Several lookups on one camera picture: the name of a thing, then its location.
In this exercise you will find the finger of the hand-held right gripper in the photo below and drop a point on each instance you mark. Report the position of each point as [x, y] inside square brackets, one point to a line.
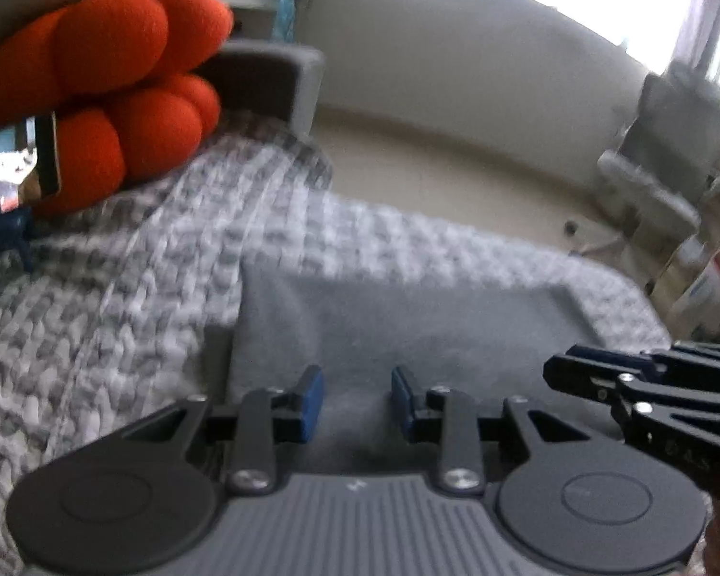
[588, 352]
[582, 375]

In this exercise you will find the blue printed sheet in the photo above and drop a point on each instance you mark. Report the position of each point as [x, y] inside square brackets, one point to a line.
[287, 15]

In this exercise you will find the grey checked quilt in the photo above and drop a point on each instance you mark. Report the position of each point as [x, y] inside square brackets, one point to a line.
[126, 312]

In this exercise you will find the grey shirt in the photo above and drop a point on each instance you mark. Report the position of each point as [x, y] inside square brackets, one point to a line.
[426, 324]

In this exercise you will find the orange knot cushion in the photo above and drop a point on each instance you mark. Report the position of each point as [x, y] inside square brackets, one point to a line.
[108, 48]

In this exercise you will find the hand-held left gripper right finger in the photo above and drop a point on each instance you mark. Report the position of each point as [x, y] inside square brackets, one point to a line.
[401, 399]

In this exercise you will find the white grey office chair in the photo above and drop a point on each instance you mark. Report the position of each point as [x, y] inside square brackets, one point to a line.
[660, 150]

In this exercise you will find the grey sofa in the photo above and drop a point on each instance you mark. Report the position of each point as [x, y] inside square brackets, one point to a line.
[270, 78]

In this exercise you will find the blue phone stand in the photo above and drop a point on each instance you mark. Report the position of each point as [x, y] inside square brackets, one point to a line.
[3, 234]

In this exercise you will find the cardboard box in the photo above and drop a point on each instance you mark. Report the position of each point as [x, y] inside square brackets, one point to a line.
[702, 294]

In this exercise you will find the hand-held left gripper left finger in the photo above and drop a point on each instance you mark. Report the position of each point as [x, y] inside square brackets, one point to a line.
[312, 399]

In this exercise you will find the smartphone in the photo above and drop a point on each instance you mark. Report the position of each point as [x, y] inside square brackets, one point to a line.
[12, 168]

